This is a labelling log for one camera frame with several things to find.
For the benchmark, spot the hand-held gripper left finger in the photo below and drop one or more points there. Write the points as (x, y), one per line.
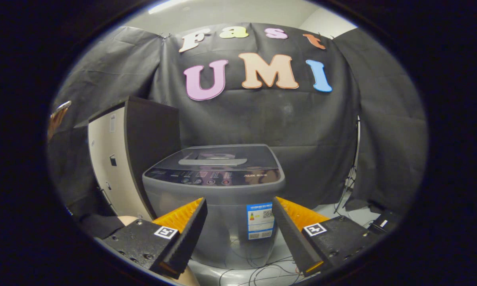
(188, 234)

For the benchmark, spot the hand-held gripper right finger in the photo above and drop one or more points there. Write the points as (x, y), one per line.
(292, 238)

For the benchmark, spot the grey washing machine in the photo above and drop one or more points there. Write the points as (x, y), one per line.
(222, 214)

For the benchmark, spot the silver smartphone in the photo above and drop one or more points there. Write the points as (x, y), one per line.
(61, 107)

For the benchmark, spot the metal backdrop stand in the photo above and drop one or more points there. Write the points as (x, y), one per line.
(351, 171)

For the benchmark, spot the dark cabinet with cream door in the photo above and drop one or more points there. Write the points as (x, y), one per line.
(115, 171)

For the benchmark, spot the black backdrop cloth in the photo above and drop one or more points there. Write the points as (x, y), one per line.
(302, 119)

